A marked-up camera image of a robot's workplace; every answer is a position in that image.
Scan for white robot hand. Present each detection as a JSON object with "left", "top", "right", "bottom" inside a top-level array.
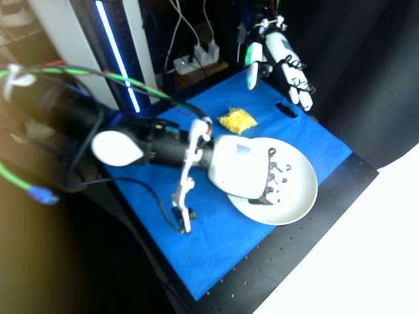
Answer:
[
  {"left": 245, "top": 31, "right": 315, "bottom": 112},
  {"left": 208, "top": 134, "right": 294, "bottom": 207}
]

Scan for yellow sponge piece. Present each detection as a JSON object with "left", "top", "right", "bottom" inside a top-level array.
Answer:
[{"left": 217, "top": 107, "right": 259, "bottom": 135}]

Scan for white round plate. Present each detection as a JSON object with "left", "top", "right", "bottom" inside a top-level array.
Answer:
[{"left": 225, "top": 136, "right": 319, "bottom": 226}]

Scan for white power adapter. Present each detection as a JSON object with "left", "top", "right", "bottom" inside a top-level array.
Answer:
[{"left": 192, "top": 39, "right": 220, "bottom": 66}]

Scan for blue cloth mat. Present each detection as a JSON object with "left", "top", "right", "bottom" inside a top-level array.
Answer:
[{"left": 104, "top": 68, "right": 354, "bottom": 302}]

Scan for black curtain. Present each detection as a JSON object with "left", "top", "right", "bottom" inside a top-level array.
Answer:
[{"left": 287, "top": 0, "right": 419, "bottom": 168}]

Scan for white power strip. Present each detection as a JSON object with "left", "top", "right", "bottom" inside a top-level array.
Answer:
[{"left": 172, "top": 55, "right": 201, "bottom": 75}]

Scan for blue-white light strip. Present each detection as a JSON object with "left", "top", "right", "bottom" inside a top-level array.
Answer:
[{"left": 94, "top": 0, "right": 141, "bottom": 114}]

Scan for white column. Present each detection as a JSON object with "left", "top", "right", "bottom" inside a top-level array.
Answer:
[{"left": 27, "top": 0, "right": 161, "bottom": 112}]

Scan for white cable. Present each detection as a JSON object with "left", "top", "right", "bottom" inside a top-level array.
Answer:
[
  {"left": 202, "top": 0, "right": 215, "bottom": 45},
  {"left": 163, "top": 0, "right": 184, "bottom": 73}
]

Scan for green cable with blue plug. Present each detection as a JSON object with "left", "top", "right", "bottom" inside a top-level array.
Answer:
[{"left": 0, "top": 162, "right": 60, "bottom": 206}]

